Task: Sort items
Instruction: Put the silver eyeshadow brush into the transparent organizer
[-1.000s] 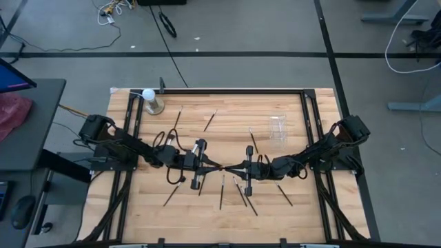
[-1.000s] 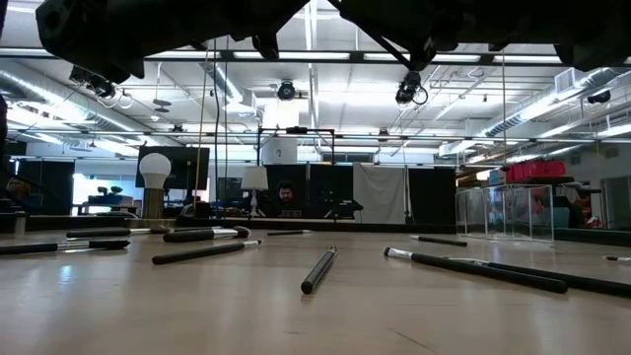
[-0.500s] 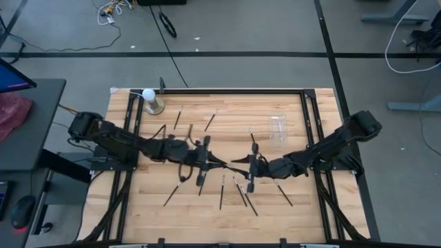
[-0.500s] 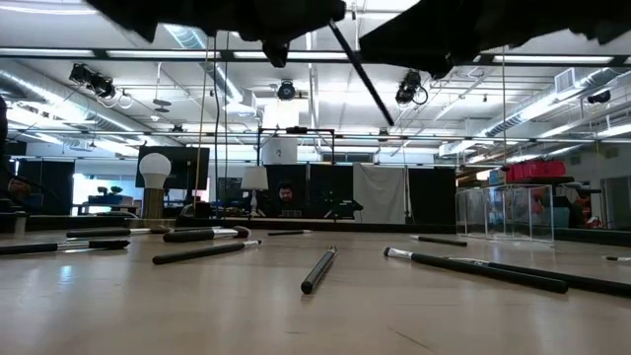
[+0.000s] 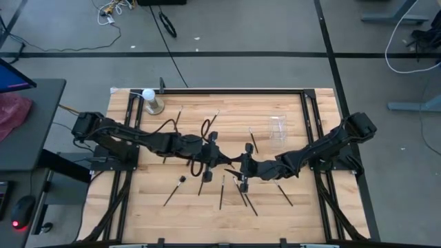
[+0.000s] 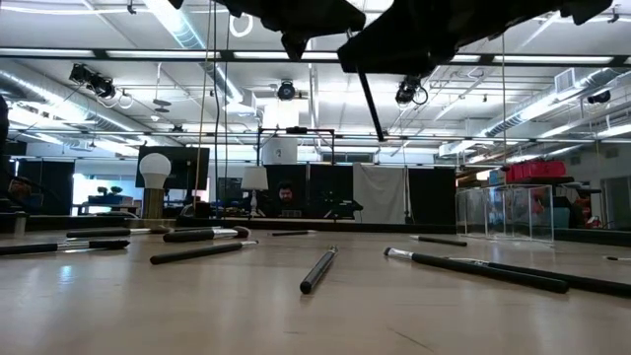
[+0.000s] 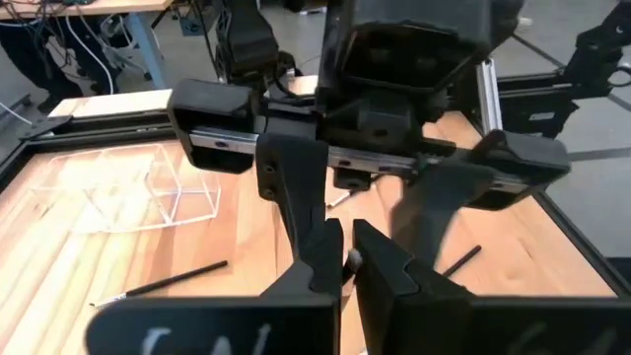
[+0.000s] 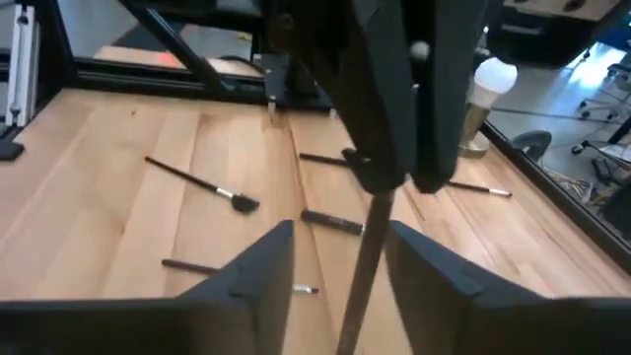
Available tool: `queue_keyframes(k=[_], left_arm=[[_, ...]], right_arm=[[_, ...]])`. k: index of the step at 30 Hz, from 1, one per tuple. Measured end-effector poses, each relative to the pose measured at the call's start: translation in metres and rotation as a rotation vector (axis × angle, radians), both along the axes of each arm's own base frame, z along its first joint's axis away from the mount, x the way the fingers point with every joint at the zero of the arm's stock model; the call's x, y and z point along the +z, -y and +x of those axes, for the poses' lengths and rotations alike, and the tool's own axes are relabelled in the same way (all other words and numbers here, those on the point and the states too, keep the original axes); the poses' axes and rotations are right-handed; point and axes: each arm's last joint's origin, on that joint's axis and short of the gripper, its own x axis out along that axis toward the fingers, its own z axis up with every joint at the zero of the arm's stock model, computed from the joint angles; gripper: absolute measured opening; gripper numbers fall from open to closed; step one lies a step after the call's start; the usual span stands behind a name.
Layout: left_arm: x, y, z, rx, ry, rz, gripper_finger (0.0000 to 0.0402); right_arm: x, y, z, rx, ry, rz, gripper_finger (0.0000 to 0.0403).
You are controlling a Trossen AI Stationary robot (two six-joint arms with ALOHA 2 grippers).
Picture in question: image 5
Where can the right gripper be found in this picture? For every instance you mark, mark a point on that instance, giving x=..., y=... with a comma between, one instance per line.
x=248, y=167

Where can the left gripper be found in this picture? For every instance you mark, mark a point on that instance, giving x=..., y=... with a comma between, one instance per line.
x=209, y=153

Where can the clear acrylic brush holder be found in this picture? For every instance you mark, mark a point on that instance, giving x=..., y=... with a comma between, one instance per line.
x=175, y=190
x=277, y=132

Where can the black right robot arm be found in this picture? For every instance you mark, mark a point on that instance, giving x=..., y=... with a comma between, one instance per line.
x=320, y=148

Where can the grey leader arm base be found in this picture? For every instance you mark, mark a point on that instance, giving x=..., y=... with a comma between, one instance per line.
x=318, y=246
x=127, y=246

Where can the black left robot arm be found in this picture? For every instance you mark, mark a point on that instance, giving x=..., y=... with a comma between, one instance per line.
x=138, y=136

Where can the white bulb lamp, brass base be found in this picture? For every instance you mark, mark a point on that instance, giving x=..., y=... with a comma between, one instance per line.
x=149, y=94

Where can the black box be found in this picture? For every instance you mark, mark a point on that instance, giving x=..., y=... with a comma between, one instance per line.
x=162, y=2

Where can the blue-grey desk foot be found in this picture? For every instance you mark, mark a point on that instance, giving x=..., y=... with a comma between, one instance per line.
x=410, y=106
x=392, y=19

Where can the black desk caster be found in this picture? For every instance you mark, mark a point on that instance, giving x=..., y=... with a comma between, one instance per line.
x=47, y=227

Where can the black office desk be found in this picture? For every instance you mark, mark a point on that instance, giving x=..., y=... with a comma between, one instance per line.
x=34, y=137

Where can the black computer mouse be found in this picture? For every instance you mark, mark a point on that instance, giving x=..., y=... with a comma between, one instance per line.
x=23, y=210

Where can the pink cloth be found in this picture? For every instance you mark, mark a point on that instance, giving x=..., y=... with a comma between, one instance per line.
x=12, y=113

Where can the computer monitor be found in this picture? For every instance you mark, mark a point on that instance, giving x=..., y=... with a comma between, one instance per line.
x=10, y=79

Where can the black frame clamp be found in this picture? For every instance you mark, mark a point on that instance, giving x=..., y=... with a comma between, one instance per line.
x=161, y=242
x=283, y=242

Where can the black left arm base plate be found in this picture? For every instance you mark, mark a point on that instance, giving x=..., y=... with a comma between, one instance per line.
x=132, y=163

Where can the black camera post clamp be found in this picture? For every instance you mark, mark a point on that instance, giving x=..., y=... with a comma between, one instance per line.
x=162, y=84

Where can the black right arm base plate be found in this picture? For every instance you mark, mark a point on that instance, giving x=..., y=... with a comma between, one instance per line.
x=339, y=164

